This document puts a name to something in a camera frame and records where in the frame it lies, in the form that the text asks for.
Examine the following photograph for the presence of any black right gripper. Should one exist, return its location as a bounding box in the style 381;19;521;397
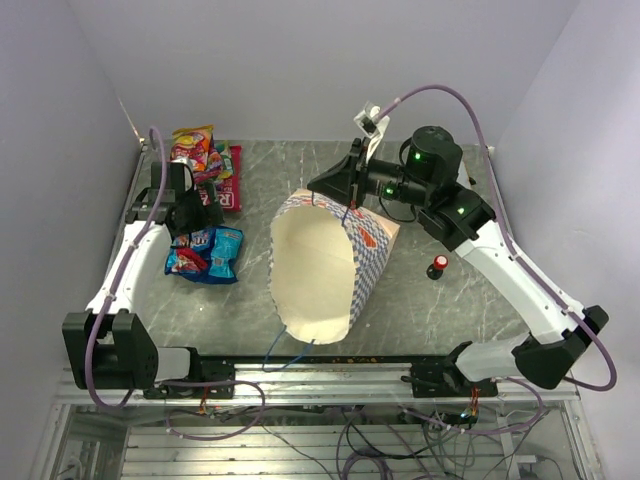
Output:
308;136;432;210

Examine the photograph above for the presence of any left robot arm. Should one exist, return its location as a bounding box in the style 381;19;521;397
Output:
62;160;223;397

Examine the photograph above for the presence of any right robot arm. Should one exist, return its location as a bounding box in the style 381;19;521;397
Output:
307;126;609;396

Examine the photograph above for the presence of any blue snack bag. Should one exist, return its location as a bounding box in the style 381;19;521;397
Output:
164;226;244;285

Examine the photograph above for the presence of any red emergency stop button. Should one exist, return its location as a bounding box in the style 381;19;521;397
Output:
426;255;449;281

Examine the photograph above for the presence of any red pink candy bag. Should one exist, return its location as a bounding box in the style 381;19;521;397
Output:
194;142;224;184

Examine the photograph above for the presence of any green candy bag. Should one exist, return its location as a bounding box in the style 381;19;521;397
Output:
216;141;235;180

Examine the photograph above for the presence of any aluminium frame rail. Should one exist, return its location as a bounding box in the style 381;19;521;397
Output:
54;364;580;407

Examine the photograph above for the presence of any blue checkered paper bag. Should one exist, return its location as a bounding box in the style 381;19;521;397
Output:
268;189;400;365

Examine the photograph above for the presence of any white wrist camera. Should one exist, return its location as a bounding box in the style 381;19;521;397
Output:
169;158;194;193
354;102;390;162

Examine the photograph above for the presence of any red REAL crisps bag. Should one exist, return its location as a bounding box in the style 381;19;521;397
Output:
204;143;242;213

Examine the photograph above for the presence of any blue M&M's candy bag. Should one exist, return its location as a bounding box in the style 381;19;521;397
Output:
171;227;217;251

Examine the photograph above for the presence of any small red crunch packet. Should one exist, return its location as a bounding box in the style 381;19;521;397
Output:
171;247;207;273

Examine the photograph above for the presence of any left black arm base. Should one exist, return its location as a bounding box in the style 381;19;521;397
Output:
142;361;235;400

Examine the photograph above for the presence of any orange Fox's candy bag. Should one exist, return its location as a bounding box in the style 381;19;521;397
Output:
170;124;214;173

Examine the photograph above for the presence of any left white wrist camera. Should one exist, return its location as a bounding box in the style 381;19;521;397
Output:
169;158;194;193

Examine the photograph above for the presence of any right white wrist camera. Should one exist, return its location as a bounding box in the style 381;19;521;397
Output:
354;102;390;162

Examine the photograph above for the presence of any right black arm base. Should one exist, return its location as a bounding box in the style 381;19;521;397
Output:
400;355;498;398

